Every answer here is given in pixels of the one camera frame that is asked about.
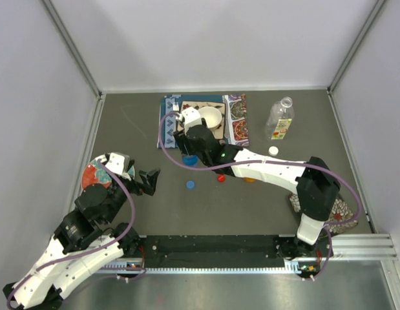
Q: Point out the red bottle cap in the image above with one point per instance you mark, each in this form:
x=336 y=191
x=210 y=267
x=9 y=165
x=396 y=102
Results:
x=221 y=178

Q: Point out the round red teal plate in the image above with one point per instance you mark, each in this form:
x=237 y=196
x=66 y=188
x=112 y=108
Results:
x=95 y=174

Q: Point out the black floral square plate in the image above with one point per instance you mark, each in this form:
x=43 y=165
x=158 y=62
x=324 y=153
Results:
x=340 y=213

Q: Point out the grey cable duct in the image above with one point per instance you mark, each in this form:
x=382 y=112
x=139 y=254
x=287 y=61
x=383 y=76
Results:
x=286 y=267

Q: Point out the blue cap water bottle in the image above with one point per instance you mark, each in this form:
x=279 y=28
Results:
x=190 y=160

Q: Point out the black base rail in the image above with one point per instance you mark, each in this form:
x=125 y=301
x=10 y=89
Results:
x=217 y=251

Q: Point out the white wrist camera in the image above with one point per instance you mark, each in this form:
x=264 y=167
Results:
x=188 y=118
x=118 y=163

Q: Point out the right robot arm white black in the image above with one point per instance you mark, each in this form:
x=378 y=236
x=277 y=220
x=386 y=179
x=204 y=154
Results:
x=313 y=183

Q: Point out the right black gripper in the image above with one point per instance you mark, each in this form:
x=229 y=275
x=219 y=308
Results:
x=183 y=143

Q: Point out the blue bottle cap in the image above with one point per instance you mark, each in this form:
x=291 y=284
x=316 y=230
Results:
x=190 y=184

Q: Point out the white ceramic bowl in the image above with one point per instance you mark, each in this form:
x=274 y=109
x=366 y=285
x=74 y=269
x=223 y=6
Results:
x=212 y=117

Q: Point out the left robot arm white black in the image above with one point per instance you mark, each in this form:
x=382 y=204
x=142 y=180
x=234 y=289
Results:
x=78 y=248

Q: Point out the large clear juice bottle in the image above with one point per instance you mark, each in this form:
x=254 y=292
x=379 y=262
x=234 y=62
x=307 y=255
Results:
x=280 y=117

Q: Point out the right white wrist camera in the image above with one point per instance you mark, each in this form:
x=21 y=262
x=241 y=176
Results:
x=188 y=118

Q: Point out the white bottle cap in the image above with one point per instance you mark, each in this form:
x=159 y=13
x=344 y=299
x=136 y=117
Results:
x=273 y=151

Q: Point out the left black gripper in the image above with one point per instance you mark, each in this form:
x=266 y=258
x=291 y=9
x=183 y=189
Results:
x=150 y=179

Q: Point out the blue patterned placemat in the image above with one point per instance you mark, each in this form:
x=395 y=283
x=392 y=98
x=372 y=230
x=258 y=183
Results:
x=235 y=130

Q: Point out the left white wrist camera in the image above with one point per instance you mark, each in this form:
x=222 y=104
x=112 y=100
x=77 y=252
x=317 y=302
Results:
x=118 y=163

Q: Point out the square floral beige plate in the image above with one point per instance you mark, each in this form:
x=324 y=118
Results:
x=218 y=133

